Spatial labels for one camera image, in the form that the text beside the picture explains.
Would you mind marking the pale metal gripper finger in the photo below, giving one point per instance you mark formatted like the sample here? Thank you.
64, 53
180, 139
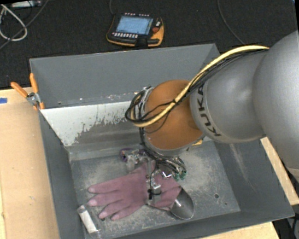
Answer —
154, 190
132, 159

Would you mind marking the purple rubber glove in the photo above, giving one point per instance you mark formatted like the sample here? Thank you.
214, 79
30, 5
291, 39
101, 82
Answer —
126, 192

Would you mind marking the silver metal scoop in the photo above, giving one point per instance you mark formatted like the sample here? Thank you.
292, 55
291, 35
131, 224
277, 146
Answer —
183, 206

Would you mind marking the clear plastic tube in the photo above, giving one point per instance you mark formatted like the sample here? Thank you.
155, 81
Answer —
88, 221

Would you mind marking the grey metal bin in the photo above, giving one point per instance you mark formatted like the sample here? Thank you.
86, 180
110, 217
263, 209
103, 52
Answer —
104, 75

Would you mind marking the brown cardboard board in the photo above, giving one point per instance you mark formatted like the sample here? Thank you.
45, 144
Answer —
22, 175

